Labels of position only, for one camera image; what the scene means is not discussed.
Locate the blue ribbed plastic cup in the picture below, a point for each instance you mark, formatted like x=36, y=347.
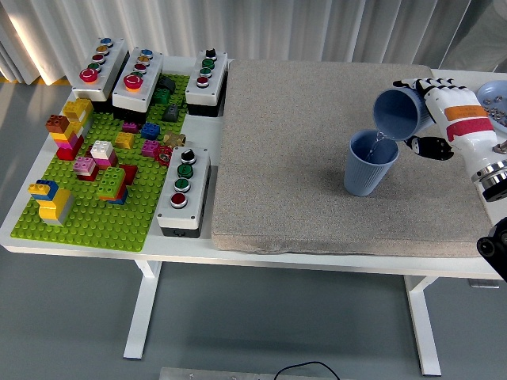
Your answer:
x=364, y=178
x=396, y=115

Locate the small magenta building brick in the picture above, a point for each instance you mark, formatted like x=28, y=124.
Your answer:
x=130, y=127

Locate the white pleated curtain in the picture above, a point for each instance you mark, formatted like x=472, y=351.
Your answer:
x=237, y=23

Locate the white table leg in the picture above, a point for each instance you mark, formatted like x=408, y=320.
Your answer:
x=142, y=308
x=421, y=324

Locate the blue plate with metal nuts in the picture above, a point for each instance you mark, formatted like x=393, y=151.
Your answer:
x=493, y=89

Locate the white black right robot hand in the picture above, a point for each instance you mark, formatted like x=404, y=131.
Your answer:
x=455, y=103

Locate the grey bracket under table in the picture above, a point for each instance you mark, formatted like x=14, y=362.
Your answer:
x=483, y=283

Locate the blue building brick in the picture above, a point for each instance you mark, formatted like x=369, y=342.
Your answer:
x=150, y=130

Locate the yellow building brick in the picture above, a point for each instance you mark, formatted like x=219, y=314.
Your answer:
x=124, y=140

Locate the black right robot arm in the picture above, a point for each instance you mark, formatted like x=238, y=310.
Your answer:
x=495, y=178

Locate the red building brick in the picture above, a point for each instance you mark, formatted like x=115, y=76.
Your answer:
x=131, y=172

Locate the dark green building brick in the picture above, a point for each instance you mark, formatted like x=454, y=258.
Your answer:
x=161, y=96

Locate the yellow blue grey brick stack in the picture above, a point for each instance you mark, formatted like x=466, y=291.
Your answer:
x=53, y=206

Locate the yellow white brick tower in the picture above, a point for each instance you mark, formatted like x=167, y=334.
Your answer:
x=77, y=109

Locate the brown-topped brick tower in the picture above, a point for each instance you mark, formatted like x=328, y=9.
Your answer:
x=67, y=146

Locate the pink white red brick stack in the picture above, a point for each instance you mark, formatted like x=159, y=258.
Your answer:
x=84, y=165

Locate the brass valve with red handwheel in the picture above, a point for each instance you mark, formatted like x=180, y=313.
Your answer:
x=174, y=139

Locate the dark grey curved block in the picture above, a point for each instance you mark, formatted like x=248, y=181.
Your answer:
x=168, y=84

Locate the green orange blue brick stack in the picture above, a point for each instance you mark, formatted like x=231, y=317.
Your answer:
x=111, y=182

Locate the grey building brick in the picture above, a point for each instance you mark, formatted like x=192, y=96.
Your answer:
x=172, y=114

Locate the five-button white control box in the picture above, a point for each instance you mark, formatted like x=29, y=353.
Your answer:
x=115, y=59
x=120, y=95

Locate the green studded building baseplate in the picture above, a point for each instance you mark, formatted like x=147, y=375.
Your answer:
x=99, y=225

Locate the four-button white control box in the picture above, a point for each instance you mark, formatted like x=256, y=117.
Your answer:
x=174, y=217
x=198, y=95

